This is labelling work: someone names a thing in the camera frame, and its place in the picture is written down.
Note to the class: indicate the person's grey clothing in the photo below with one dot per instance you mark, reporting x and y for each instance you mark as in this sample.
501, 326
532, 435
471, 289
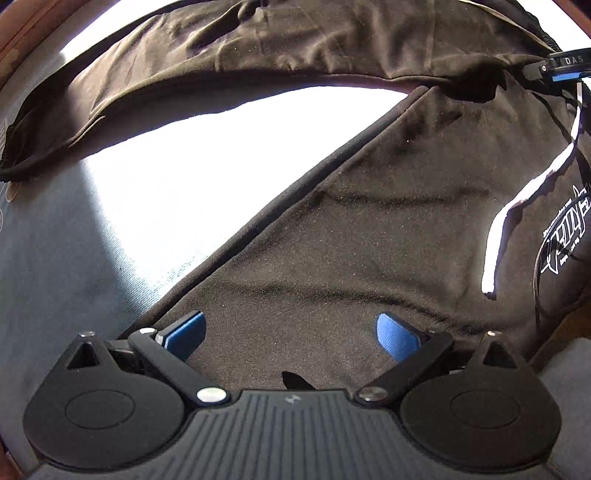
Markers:
570, 415

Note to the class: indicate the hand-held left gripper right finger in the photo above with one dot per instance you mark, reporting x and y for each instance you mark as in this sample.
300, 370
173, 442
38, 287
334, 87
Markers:
397, 337

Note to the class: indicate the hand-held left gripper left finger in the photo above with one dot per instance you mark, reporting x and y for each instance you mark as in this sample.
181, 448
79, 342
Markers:
184, 334

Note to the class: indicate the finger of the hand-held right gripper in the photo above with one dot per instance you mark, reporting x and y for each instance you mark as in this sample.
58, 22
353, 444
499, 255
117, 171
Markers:
542, 71

